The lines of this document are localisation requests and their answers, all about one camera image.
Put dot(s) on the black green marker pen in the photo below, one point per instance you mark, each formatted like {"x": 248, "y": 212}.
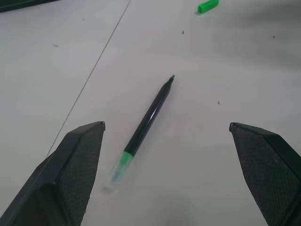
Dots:
{"x": 148, "y": 120}

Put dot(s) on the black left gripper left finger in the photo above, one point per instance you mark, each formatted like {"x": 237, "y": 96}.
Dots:
{"x": 70, "y": 169}

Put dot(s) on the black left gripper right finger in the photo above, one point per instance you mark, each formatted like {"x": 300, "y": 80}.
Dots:
{"x": 265, "y": 169}

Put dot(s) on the green pen cap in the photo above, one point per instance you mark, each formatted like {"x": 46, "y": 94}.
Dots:
{"x": 208, "y": 5}

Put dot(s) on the dark flat object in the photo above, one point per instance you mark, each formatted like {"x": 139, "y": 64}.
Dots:
{"x": 18, "y": 5}

